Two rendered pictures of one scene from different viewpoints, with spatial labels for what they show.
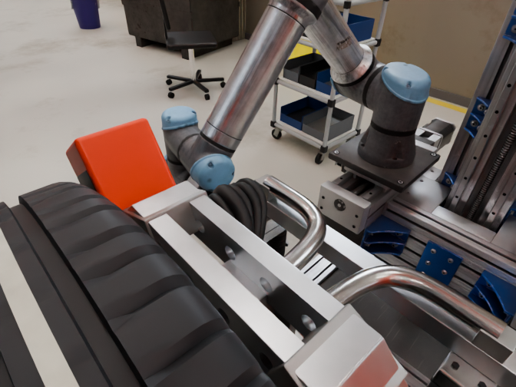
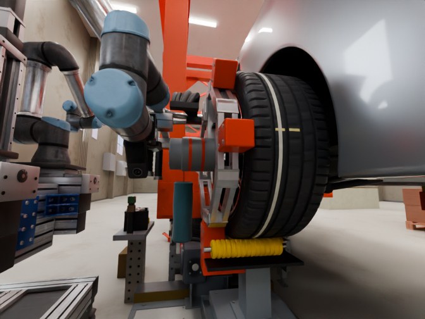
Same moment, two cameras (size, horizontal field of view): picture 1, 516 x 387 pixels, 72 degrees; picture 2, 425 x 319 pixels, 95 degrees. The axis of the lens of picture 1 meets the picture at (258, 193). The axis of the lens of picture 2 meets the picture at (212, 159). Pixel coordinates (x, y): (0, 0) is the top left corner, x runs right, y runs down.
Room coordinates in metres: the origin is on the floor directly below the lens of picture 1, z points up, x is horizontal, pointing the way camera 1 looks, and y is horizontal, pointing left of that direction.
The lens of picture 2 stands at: (0.86, 0.47, 0.72)
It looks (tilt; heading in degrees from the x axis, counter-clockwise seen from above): 8 degrees up; 214
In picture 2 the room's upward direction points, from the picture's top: straight up
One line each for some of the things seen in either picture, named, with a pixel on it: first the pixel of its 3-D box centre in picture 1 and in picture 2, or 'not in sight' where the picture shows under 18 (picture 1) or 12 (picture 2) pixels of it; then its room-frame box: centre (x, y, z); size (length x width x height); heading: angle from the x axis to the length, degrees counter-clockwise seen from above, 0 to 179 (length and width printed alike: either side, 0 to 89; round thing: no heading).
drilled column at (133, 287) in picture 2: not in sight; (136, 263); (0.00, -0.71, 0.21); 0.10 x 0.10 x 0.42; 44
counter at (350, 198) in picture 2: not in sight; (345, 197); (-7.29, 0.46, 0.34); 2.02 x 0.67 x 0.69; 136
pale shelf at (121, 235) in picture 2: not in sight; (136, 229); (0.02, -0.69, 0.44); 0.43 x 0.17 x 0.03; 44
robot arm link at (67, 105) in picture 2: not in sight; (73, 108); (0.36, -0.96, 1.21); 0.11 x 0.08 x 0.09; 32
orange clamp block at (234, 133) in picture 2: not in sight; (234, 137); (0.41, 0.24, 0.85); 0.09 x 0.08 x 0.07; 44
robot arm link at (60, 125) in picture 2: not in sight; (54, 131); (0.52, -0.71, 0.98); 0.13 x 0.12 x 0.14; 122
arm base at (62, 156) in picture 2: not in sight; (52, 154); (0.51, -0.71, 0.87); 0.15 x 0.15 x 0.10
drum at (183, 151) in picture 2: not in sight; (195, 154); (0.24, -0.04, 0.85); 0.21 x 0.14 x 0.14; 134
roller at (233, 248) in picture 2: not in sight; (246, 247); (0.20, 0.17, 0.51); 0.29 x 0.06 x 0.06; 134
